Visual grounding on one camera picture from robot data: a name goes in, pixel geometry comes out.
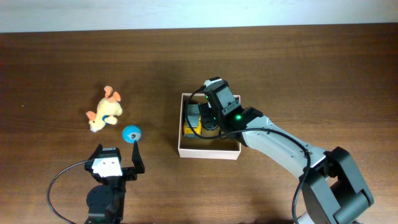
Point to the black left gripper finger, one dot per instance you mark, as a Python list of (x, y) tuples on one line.
[(137, 159), (96, 153)]

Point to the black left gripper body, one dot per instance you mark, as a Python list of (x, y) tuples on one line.
[(127, 176)]

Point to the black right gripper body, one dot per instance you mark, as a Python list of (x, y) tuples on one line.
[(206, 110)]

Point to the yellow grey toy dump truck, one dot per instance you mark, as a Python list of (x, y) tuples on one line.
[(194, 117)]

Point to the black round toy wheel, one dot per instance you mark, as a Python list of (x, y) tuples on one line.
[(209, 123)]

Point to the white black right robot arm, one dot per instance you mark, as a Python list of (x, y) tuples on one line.
[(331, 188)]

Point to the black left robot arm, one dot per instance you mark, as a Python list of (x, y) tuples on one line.
[(106, 201)]

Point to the pink open cardboard box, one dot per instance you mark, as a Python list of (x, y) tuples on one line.
[(202, 148)]

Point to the yellow plush bunny toy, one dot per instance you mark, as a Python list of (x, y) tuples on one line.
[(107, 110)]

